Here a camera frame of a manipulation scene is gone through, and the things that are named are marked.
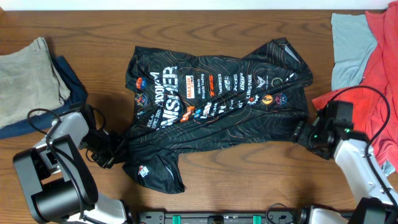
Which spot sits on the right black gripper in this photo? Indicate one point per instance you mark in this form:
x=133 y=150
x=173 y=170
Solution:
x=301 y=133

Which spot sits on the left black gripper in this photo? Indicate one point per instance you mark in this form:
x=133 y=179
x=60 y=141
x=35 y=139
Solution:
x=109 y=157

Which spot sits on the black cycling jersey orange print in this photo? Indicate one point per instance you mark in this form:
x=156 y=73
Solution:
x=186 y=103

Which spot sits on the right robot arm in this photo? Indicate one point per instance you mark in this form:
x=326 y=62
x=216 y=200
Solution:
x=376 y=199

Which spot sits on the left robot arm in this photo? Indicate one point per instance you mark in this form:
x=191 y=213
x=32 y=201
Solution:
x=57 y=184

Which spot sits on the folded navy blue garment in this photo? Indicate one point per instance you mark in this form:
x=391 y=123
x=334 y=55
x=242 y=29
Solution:
x=78 y=94

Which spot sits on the red t-shirt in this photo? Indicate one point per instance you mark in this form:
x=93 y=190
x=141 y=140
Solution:
x=375 y=98

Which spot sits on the folded beige garment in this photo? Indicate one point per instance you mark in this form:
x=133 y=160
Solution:
x=29 y=81

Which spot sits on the light grey t-shirt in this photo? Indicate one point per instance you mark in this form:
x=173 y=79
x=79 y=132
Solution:
x=353 y=44

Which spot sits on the black mounting rail base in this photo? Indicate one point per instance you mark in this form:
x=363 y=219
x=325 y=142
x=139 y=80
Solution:
x=277 y=215

